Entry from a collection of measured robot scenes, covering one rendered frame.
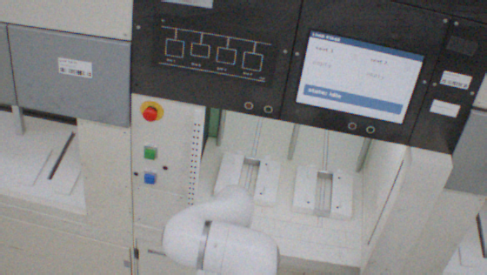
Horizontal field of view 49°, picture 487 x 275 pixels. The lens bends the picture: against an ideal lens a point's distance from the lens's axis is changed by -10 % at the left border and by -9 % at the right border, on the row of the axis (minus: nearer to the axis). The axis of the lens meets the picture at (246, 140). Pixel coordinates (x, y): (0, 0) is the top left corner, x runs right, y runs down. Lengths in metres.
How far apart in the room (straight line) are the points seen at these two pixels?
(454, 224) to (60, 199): 1.31
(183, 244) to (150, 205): 0.78
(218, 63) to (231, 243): 0.53
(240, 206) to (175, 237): 0.17
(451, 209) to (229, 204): 0.80
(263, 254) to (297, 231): 0.90
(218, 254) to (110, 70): 0.65
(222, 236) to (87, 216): 0.97
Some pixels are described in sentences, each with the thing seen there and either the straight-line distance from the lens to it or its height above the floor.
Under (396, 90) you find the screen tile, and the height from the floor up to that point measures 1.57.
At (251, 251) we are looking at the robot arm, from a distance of 1.07.
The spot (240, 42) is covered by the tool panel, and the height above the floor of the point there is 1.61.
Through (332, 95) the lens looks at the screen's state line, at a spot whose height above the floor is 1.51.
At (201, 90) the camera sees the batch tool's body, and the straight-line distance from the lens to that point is 1.50.
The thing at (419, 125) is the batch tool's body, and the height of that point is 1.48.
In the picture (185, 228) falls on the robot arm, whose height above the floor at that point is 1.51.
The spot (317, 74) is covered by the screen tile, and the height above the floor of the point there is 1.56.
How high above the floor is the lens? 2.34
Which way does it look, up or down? 41 degrees down
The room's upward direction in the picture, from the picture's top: 9 degrees clockwise
